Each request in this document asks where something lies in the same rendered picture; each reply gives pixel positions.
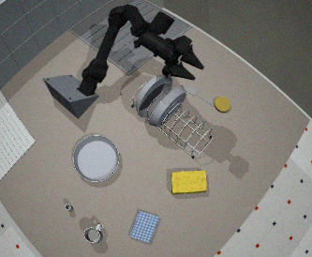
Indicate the yellow sponge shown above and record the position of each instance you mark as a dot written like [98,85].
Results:
[188,182]

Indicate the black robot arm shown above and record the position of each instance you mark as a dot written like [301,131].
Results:
[117,19]

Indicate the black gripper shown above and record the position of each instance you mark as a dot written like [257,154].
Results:
[170,54]

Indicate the grey tiled backsplash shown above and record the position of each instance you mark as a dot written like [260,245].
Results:
[29,26]

